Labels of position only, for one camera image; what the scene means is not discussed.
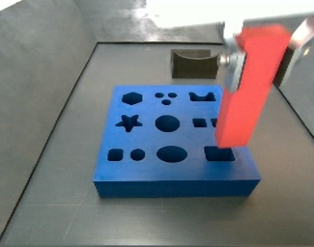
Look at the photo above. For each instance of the blue shape sorting board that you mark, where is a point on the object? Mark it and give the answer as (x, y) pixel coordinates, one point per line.
(158, 151)

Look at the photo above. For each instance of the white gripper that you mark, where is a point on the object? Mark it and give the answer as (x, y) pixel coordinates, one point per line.
(171, 13)

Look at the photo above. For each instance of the black curved fixture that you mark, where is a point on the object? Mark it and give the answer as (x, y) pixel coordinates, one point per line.
(193, 63)

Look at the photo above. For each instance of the red rectangular block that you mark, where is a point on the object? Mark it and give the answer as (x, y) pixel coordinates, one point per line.
(264, 44)

